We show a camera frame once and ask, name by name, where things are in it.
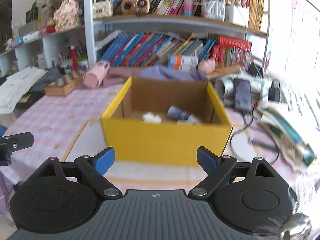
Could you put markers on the white quilted handbag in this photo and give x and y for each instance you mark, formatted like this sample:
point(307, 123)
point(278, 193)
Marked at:
point(102, 9)

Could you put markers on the silver tape roll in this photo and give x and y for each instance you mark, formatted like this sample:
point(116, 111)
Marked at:
point(224, 87)

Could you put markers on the yellow cardboard box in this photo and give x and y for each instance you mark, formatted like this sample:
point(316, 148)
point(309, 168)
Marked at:
point(170, 142)

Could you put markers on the wooden chess box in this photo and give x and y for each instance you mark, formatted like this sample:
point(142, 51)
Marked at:
point(64, 85)

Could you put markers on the pink purple cloth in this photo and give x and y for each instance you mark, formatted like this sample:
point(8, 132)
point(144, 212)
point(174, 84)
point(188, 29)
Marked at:
point(118, 75)

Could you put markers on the stack of white papers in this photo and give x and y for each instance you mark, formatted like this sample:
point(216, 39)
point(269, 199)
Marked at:
point(16, 86)

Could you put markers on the black phone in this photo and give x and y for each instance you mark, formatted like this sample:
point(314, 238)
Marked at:
point(242, 96)

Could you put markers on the black power adapter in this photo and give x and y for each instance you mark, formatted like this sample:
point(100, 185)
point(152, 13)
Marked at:
point(274, 91)

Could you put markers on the retro brown radio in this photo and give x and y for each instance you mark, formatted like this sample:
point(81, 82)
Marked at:
point(135, 7)

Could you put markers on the grey cloth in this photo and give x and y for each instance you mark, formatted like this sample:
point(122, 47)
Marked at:
point(50, 76)

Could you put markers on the small pink pig toy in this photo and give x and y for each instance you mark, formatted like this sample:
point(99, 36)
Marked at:
point(207, 66)

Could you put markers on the white printed tube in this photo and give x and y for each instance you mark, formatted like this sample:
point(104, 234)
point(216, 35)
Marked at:
point(178, 114)

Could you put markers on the white bookshelf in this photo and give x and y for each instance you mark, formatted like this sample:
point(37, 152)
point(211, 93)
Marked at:
point(54, 43)

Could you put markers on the small white plug adapter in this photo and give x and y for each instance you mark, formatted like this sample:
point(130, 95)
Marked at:
point(151, 118)

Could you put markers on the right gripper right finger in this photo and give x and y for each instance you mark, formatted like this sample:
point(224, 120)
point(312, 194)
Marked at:
point(218, 170)

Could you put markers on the pink checked tablecloth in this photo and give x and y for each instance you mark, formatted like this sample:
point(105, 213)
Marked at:
point(69, 127)

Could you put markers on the row of lower books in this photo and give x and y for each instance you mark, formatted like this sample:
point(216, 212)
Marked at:
point(150, 49)

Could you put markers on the green lid white jar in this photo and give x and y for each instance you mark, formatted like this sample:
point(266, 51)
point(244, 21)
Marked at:
point(82, 62)

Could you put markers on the red thick book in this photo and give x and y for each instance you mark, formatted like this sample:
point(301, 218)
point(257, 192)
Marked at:
point(232, 42)

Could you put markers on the red hanging tassel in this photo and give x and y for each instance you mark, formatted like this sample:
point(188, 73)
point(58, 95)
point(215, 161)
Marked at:
point(73, 58)

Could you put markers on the pink cylindrical cup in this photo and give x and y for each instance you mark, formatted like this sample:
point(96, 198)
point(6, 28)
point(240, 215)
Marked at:
point(93, 78)

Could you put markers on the orange white box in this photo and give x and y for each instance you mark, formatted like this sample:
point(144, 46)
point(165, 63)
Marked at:
point(183, 60)

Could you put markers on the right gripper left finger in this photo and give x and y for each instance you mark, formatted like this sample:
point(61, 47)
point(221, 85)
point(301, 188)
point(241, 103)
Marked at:
point(93, 169)

